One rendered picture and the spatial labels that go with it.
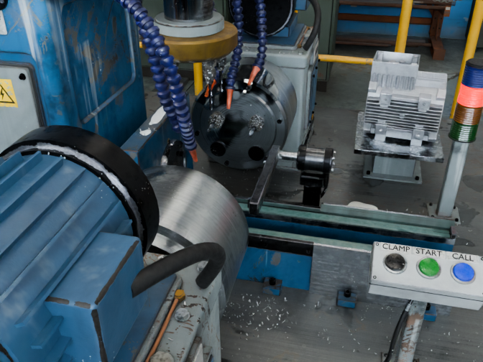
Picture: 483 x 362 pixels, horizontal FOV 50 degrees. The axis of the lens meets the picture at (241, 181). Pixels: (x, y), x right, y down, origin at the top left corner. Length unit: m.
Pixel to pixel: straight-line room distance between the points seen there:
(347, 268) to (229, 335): 0.28
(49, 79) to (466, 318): 0.93
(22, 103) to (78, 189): 0.52
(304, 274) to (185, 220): 0.44
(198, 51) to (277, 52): 0.55
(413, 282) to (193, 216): 0.35
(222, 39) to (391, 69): 0.65
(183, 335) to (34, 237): 0.22
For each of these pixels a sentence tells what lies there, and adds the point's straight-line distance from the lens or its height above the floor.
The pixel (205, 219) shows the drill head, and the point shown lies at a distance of 0.79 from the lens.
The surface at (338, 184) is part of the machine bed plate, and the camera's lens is 1.53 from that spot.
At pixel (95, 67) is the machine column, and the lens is 1.08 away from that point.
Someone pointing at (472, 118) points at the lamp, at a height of 1.09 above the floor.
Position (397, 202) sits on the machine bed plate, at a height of 0.80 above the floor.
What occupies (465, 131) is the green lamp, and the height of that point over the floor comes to 1.06.
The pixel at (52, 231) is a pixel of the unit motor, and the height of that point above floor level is 1.33.
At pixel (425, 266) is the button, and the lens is 0.85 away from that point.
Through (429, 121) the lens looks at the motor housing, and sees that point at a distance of 1.49.
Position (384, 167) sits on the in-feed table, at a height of 0.83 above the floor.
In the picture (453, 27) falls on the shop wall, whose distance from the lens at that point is 6.22.
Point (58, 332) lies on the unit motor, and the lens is 0.45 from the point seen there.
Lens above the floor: 1.59
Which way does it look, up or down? 31 degrees down
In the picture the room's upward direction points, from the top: straight up
